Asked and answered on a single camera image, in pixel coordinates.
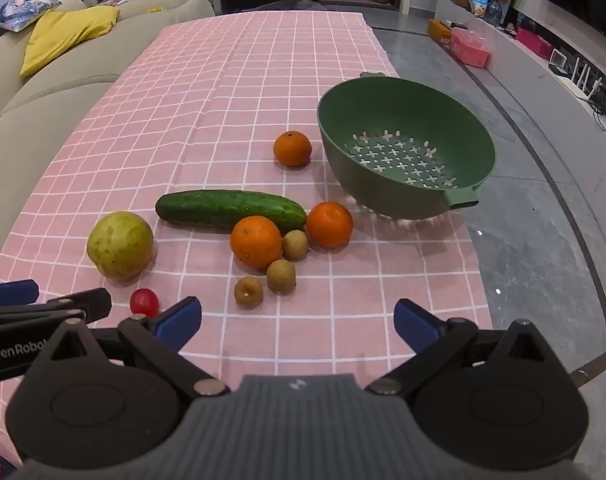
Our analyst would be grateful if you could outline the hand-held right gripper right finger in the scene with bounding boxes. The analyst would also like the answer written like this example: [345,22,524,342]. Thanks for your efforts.
[365,298,566,396]

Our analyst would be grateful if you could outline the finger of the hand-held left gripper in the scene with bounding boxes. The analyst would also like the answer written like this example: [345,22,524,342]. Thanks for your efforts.
[48,288,112,322]
[0,280,40,307]

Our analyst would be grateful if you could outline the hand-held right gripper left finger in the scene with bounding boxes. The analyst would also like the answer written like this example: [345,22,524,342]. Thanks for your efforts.
[30,296,231,396]

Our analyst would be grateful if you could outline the yellow-green pear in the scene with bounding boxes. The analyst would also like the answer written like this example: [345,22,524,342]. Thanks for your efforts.
[87,211,155,280]

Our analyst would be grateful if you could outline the brown longan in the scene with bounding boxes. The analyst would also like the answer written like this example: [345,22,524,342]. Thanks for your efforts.
[266,259,297,295]
[234,276,264,308]
[282,229,310,262]

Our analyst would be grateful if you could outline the green cucumber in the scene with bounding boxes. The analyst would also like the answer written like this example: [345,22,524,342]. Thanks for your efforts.
[155,189,308,233]

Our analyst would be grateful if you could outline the green plastic colander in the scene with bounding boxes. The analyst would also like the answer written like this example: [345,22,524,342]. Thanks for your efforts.
[317,71,498,221]

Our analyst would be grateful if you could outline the red cherry tomato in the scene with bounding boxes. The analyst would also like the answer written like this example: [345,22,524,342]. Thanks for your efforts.
[129,288,160,318]

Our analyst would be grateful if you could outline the beige sofa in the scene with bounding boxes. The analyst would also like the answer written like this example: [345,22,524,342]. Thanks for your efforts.
[0,0,216,281]

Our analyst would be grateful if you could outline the orange with stem mark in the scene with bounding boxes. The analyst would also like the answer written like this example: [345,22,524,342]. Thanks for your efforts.
[274,130,312,167]

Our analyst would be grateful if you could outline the pink checked tablecloth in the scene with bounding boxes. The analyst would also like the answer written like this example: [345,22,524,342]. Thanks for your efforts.
[0,10,494,461]

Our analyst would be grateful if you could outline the yellow pillow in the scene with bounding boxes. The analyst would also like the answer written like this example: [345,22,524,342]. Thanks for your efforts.
[19,5,121,78]

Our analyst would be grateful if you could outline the white television cabinet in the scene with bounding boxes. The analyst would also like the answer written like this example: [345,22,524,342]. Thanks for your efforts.
[435,0,606,151]

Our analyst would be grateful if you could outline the pink box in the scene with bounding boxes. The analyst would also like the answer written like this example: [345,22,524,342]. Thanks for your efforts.
[450,27,494,68]

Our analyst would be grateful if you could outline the blue printed pillow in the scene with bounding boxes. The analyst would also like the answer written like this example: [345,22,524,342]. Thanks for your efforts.
[0,0,62,28]

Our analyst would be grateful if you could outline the white router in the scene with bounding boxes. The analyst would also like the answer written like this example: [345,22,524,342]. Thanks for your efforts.
[568,62,604,98]

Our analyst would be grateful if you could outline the orange box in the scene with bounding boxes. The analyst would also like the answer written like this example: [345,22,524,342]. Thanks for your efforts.
[427,19,454,43]

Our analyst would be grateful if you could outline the magenta box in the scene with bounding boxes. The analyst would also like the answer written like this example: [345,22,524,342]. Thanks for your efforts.
[517,27,554,61]

